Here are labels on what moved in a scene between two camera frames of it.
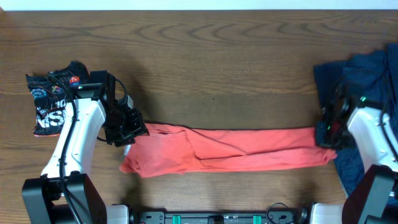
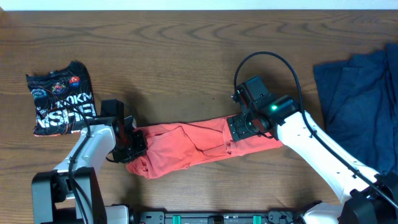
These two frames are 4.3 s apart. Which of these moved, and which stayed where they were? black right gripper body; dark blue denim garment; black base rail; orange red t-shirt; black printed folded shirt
Moved: orange red t-shirt; black right gripper body
Stayed: dark blue denim garment; black printed folded shirt; black base rail
